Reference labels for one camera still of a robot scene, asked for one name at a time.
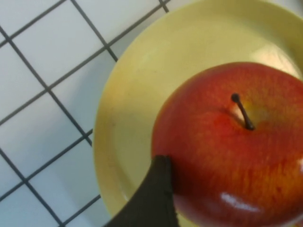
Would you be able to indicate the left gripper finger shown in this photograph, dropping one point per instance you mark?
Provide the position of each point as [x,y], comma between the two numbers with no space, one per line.
[154,201]

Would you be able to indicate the red apple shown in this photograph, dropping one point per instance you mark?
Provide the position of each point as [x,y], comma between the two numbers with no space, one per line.
[225,153]

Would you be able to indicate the yellow round plate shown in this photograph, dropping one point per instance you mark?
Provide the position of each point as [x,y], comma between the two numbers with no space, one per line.
[146,82]

